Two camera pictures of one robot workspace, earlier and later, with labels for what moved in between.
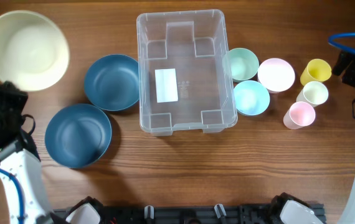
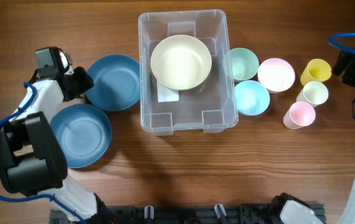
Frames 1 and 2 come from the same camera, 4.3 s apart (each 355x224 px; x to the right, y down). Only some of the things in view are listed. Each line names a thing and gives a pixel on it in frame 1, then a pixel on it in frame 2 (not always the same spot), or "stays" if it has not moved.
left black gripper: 6,91 to 87,82
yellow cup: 317,70 stays
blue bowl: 112,82 stays
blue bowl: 78,135 stays
